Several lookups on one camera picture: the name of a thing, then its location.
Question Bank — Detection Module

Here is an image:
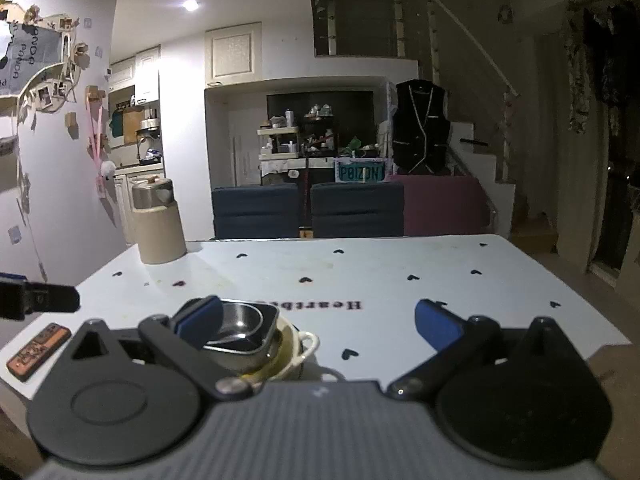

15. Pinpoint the white upper cabinet door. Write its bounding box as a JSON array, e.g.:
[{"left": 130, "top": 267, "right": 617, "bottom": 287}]
[{"left": 205, "top": 22, "right": 263, "bottom": 86}]

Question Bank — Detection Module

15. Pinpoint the black vest with white trim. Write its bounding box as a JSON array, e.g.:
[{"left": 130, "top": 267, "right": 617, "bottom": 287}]
[{"left": 391, "top": 80, "right": 451, "bottom": 176}]

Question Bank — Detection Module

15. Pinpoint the deep steel rectangular container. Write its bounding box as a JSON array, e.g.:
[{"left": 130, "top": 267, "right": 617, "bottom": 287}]
[{"left": 202, "top": 299, "right": 281, "bottom": 370}]

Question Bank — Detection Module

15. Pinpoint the black storage rack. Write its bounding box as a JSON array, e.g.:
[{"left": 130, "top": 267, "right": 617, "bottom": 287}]
[{"left": 301, "top": 115, "right": 335, "bottom": 156}]

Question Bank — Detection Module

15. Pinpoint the purple chair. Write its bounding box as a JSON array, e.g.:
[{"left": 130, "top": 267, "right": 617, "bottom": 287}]
[{"left": 387, "top": 175, "right": 488, "bottom": 237}]

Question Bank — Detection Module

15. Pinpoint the wooden cutting board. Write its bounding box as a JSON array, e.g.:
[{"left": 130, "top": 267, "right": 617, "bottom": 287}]
[{"left": 122, "top": 106, "right": 143, "bottom": 143}]

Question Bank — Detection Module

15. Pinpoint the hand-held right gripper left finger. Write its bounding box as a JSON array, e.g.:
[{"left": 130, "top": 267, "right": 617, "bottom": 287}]
[{"left": 65, "top": 295, "right": 253, "bottom": 403}]

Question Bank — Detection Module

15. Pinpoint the pink hanging ribbon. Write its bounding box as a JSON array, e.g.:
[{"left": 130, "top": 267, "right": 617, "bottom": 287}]
[{"left": 87, "top": 95, "right": 118, "bottom": 201}]

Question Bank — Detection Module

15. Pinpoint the white staircase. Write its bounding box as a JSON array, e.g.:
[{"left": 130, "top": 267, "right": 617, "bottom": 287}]
[{"left": 450, "top": 120, "right": 558, "bottom": 256}]

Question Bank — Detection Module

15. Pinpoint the stair handrail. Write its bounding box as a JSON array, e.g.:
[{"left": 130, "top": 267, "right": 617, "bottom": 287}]
[{"left": 400, "top": 0, "right": 521, "bottom": 101}]

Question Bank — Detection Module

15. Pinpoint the dark blue chair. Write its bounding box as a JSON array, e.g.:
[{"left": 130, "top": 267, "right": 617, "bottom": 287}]
[
  {"left": 211, "top": 183, "right": 301, "bottom": 240},
  {"left": 310, "top": 181, "right": 405, "bottom": 238}
]

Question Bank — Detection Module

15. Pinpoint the white kitchen base cabinet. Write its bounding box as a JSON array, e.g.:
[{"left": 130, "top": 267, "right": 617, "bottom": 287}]
[{"left": 114, "top": 167, "right": 166, "bottom": 246}]

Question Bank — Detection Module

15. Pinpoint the beige canister with steel top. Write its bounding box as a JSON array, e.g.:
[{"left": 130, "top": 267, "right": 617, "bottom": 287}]
[{"left": 131, "top": 176, "right": 187, "bottom": 265}]

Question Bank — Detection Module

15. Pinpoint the white shelf cart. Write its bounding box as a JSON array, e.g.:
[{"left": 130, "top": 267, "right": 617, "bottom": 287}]
[{"left": 257, "top": 127, "right": 301, "bottom": 161}]

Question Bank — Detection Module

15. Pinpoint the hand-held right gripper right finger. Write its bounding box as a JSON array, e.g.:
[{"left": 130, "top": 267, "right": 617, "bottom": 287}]
[{"left": 387, "top": 299, "right": 571, "bottom": 402}]

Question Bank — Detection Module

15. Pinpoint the teal printed box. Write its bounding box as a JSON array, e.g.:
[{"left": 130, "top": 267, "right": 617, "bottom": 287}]
[{"left": 334, "top": 157, "right": 387, "bottom": 183}]

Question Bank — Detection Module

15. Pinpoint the orange black flat device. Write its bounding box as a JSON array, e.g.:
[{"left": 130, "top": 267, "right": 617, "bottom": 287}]
[{"left": 6, "top": 323, "right": 72, "bottom": 378}]

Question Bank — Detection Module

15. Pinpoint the patterned curtain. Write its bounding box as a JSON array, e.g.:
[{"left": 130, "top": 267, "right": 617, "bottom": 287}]
[{"left": 567, "top": 2, "right": 640, "bottom": 136}]

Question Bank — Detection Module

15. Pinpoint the wall photo collage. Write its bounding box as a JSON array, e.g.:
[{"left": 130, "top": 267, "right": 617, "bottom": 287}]
[{"left": 0, "top": 0, "right": 91, "bottom": 121}]

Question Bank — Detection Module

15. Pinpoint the cream two-handled bowl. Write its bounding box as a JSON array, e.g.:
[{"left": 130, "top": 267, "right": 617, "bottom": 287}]
[{"left": 247, "top": 315, "right": 321, "bottom": 383}]

